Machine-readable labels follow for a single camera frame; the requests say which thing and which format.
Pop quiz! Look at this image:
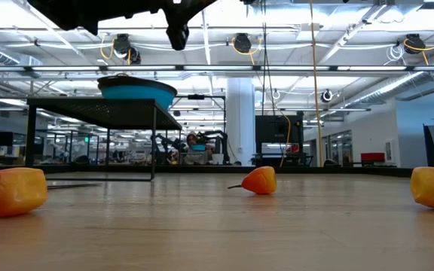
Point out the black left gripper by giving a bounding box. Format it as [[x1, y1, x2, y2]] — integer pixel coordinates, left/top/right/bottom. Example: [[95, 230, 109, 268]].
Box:
[[162, 0, 218, 52]]

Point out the blue collapsible bowl grey rim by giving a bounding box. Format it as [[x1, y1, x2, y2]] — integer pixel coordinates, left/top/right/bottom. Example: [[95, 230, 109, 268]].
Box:
[[96, 74, 179, 111]]

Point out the white round pillar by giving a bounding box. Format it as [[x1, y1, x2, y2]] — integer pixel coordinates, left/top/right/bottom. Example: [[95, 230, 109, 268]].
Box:
[[225, 78, 256, 166]]

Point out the black perforated metal stand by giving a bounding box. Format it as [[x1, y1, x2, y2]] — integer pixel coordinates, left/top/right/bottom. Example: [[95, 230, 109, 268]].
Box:
[[24, 97, 183, 182]]

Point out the person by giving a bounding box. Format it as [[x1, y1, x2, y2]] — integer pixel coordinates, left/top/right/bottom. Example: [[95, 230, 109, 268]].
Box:
[[181, 132, 214, 166]]

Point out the black monitor screen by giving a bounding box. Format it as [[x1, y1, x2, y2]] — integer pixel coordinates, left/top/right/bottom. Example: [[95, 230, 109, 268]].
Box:
[[255, 114, 304, 145]]

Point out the red box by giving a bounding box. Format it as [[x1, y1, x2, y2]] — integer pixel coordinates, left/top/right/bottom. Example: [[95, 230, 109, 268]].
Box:
[[360, 152, 386, 163]]

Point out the black ceiling cable reel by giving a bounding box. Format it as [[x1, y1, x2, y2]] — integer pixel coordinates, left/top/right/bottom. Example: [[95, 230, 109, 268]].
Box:
[[112, 33, 142, 65], [233, 32, 252, 54], [404, 32, 426, 56]]

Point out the black gantry frame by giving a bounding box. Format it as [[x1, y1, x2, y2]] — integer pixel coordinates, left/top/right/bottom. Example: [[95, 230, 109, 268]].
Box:
[[170, 93, 228, 166]]

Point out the black hanging cable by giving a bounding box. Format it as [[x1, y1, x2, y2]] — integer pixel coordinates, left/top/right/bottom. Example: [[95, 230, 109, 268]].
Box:
[[260, 0, 274, 117]]

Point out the yellow hanging cable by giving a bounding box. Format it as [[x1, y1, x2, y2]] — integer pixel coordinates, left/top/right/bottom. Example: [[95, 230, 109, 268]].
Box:
[[308, 0, 326, 169]]

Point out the thin yellow cable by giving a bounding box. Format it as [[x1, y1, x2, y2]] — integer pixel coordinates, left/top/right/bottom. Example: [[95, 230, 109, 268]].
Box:
[[279, 114, 292, 168]]

